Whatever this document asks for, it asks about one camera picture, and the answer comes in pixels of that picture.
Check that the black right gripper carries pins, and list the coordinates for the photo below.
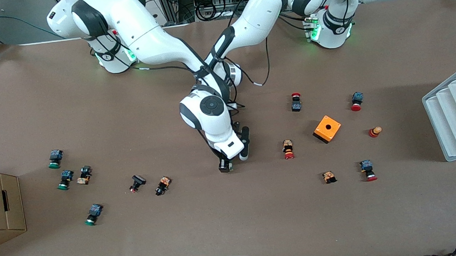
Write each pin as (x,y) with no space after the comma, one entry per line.
(224,163)

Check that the green load switch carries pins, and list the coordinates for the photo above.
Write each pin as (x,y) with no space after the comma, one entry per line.
(232,166)

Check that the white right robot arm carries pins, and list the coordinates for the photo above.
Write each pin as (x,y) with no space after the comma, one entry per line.
(143,33)

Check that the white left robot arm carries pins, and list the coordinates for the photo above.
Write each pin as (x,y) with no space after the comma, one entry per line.
(260,15)

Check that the red button yellow block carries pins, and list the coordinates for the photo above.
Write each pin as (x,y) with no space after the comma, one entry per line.
(288,149)

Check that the red button black block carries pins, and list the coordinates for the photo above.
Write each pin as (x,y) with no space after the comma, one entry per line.
(296,102)

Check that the black button orange block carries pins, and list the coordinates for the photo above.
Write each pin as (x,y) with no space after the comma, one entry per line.
(162,185)

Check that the black square push button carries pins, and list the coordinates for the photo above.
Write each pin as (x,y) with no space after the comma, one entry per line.
(136,183)

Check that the small orange contact block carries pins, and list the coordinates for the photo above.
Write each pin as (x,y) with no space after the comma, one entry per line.
(329,176)

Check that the red button blue block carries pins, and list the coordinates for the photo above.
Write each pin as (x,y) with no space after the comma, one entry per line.
(367,170)
(356,101)

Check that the small red orange button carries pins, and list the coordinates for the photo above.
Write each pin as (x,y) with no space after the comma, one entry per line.
(375,132)

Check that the green button blue block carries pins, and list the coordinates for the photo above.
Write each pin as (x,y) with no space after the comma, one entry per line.
(55,159)
(93,214)
(65,179)

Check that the black orange contact block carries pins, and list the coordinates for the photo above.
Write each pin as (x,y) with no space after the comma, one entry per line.
(84,174)

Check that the orange button enclosure box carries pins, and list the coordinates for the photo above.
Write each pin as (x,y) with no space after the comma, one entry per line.
(328,129)

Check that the aluminium rack frame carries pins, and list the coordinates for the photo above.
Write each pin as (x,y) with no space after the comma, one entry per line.
(169,4)

